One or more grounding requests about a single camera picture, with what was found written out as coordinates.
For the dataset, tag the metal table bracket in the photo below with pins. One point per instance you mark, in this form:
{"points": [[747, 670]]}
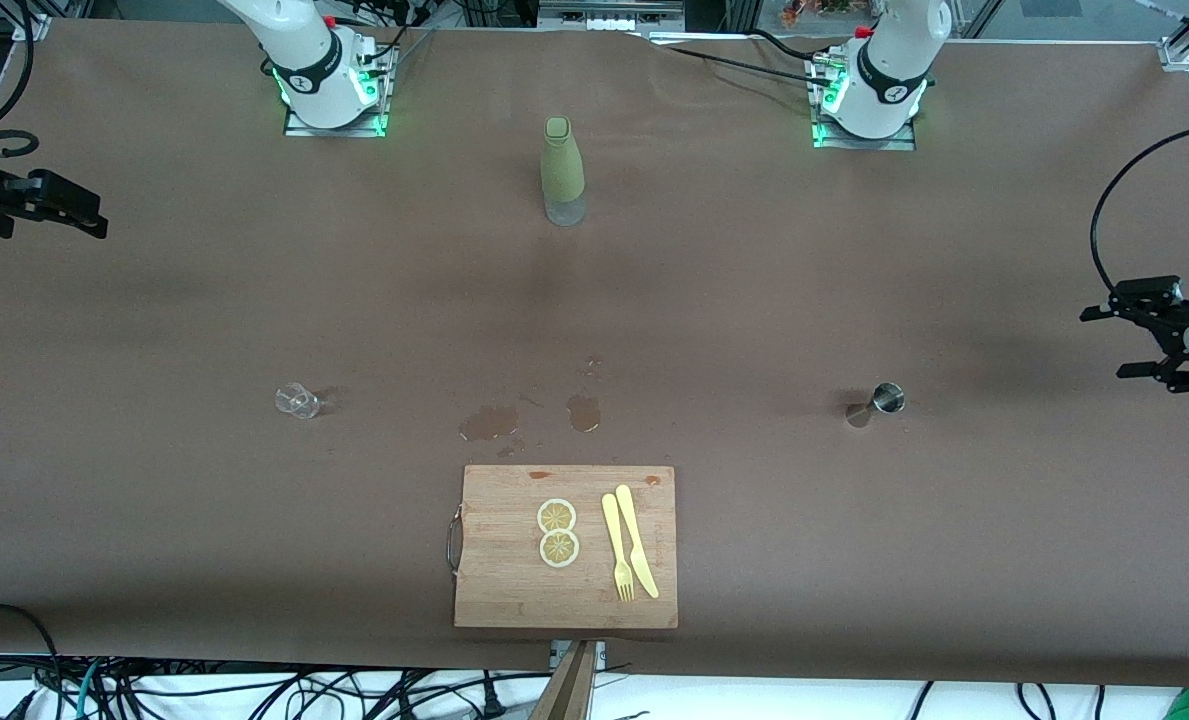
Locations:
{"points": [[599, 652]]}

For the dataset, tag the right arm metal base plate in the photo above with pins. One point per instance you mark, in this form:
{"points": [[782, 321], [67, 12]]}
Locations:
{"points": [[379, 110]]}

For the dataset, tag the brown table cover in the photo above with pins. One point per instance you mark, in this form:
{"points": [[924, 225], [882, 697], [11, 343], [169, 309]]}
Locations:
{"points": [[404, 250]]}

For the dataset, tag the wooden post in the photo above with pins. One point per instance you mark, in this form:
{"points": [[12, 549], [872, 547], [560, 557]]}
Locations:
{"points": [[569, 695]]}

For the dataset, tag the steel jigger measuring cup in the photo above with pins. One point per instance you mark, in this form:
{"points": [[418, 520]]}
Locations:
{"points": [[886, 399]]}

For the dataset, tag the clear glass cup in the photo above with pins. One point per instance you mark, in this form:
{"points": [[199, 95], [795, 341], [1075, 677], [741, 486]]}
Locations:
{"points": [[299, 402]]}

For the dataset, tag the lemon slice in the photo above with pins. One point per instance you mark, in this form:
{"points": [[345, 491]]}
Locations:
{"points": [[556, 516], [559, 548]]}

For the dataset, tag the grey metal rack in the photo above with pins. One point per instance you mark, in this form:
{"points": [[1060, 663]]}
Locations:
{"points": [[609, 12]]}

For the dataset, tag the yellow plastic fork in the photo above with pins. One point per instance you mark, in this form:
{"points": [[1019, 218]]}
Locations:
{"points": [[614, 540]]}

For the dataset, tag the wooden cutting board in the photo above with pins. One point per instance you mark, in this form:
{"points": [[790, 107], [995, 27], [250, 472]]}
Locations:
{"points": [[514, 580]]}

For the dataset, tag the yellow plastic knife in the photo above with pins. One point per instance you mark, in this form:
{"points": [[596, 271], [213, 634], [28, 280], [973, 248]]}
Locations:
{"points": [[634, 540]]}

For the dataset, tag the green sleeved glass bottle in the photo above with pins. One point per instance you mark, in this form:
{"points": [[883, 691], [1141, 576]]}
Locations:
{"points": [[561, 165]]}

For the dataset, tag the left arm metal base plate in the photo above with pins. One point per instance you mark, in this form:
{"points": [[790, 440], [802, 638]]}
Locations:
{"points": [[899, 143]]}

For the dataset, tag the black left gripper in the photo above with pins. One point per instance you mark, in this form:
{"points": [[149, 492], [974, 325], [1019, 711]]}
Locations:
{"points": [[1160, 317]]}

